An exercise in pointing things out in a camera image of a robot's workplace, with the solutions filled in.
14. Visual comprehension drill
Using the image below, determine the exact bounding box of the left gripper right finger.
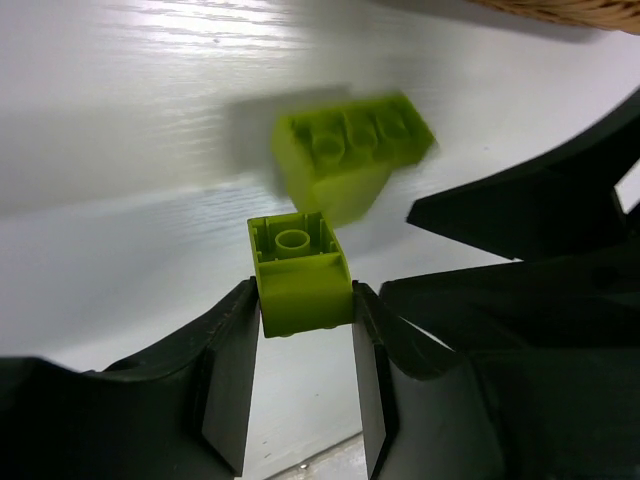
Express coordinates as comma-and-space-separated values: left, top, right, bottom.
352, 283, 639, 479

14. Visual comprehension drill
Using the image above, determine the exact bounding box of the lime long lego brick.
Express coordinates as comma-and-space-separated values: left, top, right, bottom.
272, 93, 436, 227

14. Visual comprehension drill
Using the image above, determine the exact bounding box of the lime sloped lego brick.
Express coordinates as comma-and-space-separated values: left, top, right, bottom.
248, 212, 354, 338

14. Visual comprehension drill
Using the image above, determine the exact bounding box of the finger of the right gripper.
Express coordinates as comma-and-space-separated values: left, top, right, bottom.
380, 238, 639, 351
407, 93, 639, 260

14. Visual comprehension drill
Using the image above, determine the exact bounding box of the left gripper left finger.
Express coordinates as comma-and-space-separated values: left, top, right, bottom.
1, 279, 259, 479

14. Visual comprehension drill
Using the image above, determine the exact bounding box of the brown wicker divided basket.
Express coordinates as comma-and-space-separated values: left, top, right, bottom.
475, 0, 640, 35

